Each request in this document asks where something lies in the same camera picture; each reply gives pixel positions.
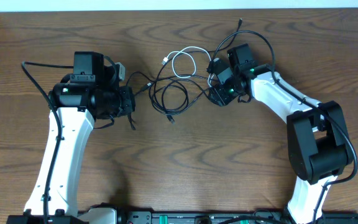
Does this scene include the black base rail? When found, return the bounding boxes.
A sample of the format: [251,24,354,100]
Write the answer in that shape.
[116,208,358,224]

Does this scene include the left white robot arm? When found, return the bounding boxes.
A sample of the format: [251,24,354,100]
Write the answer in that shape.
[7,52,135,223]

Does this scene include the white USB cable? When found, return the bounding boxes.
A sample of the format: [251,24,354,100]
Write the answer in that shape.
[161,45,214,88]

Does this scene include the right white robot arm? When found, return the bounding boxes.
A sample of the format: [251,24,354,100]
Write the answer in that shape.
[207,44,358,223]

